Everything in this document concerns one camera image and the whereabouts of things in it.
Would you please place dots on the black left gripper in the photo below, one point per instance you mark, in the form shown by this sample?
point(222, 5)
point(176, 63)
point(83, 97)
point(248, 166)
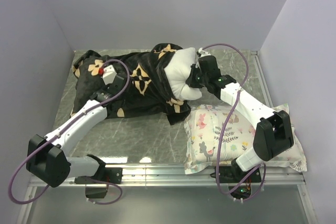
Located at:
point(106, 87)

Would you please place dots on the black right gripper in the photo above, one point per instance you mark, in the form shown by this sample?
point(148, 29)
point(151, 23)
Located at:
point(191, 81)

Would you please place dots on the black floral plush pillowcase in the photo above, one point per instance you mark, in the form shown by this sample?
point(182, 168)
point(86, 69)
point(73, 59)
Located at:
point(149, 92)

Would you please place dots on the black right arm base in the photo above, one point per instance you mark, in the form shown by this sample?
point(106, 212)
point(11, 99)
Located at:
point(242, 186)

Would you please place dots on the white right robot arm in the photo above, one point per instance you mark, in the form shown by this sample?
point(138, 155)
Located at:
point(273, 129)

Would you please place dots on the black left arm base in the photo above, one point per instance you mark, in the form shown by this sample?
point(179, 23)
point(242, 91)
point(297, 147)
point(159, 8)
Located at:
point(98, 185)

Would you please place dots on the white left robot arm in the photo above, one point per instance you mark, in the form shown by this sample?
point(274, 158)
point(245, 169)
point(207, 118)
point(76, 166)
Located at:
point(49, 155)

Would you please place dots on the white animal print pillow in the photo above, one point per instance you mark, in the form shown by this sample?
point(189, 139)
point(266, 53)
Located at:
point(203, 128)

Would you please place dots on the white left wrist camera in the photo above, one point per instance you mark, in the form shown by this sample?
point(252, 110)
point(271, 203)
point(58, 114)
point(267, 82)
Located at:
point(108, 74)

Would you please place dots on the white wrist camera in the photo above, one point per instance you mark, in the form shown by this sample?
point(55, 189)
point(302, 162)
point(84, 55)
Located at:
point(108, 74)
point(202, 53)

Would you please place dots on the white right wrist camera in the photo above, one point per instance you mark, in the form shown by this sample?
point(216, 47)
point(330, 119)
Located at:
point(202, 53)

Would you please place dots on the aluminium side rail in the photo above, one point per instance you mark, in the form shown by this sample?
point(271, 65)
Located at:
point(262, 79)

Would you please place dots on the aluminium mounting rail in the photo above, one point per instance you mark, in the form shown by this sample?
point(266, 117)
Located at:
point(151, 175)

